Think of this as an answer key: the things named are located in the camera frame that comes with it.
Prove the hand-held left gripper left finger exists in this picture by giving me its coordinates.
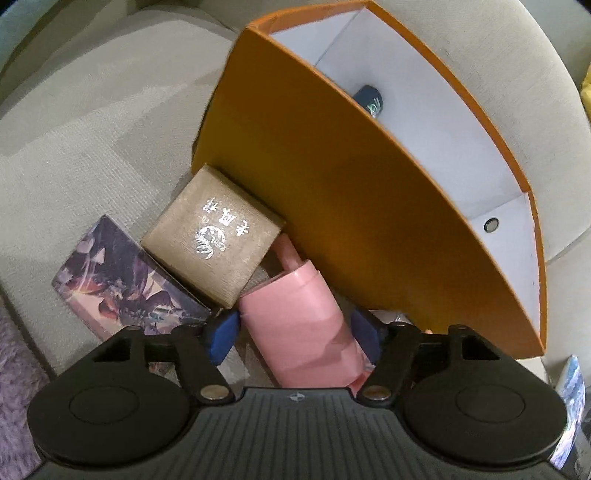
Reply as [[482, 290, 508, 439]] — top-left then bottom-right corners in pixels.
[[91, 310, 243, 407]]

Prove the grey fabric sofa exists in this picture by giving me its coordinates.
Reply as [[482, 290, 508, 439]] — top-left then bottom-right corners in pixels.
[[0, 0, 591, 480]]

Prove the dark blue bottle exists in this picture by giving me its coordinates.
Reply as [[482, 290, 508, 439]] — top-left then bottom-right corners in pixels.
[[353, 84, 385, 118]]

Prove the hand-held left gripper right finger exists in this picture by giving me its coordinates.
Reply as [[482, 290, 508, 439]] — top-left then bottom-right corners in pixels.
[[350, 308, 502, 408]]

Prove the purple fuzzy blanket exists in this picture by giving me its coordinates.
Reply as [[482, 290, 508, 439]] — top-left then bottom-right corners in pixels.
[[0, 300, 51, 480]]

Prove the printed card box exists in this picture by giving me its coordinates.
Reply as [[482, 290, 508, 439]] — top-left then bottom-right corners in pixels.
[[51, 215, 212, 370]]

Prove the beige gift box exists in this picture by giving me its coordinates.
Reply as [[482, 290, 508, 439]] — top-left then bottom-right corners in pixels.
[[141, 166, 286, 309]]

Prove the pink plastic container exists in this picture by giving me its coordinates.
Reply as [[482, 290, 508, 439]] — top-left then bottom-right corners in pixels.
[[238, 233, 384, 389]]

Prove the orange cardboard box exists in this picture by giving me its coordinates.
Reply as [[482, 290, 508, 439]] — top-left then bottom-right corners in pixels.
[[191, 0, 548, 358]]

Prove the glossy printed packet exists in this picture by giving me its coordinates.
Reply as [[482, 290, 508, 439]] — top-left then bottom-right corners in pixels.
[[549, 354, 586, 464]]

